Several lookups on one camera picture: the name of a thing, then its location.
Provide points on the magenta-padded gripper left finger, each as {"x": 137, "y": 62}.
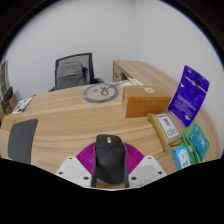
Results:
{"x": 71, "y": 170}

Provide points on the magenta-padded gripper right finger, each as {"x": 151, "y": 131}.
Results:
{"x": 146, "y": 170}

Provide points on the black computer mouse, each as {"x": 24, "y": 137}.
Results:
{"x": 110, "y": 160}

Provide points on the dark grey mouse pad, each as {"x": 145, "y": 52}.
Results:
{"x": 21, "y": 140}

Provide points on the small blue white packet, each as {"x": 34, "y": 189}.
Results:
{"x": 181, "y": 158}

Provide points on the green packet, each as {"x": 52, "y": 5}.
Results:
{"x": 198, "y": 141}

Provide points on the orange-brown wooden box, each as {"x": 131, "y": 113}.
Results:
{"x": 146, "y": 101}

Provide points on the white green purple leaflet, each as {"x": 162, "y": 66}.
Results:
{"x": 22, "y": 105}

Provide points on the purple pouch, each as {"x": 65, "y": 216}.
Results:
{"x": 188, "y": 96}

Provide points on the white paper sheet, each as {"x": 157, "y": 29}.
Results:
{"x": 135, "y": 81}

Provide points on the grey backpack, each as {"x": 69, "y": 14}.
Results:
{"x": 70, "y": 75}

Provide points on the black box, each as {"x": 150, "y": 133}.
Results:
{"x": 6, "y": 96}

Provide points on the wooden side desk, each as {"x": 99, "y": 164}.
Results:
{"x": 143, "y": 70}

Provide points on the black mesh office chair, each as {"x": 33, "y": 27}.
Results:
{"x": 89, "y": 63}

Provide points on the wooden shelf unit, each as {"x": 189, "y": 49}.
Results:
{"x": 4, "y": 78}

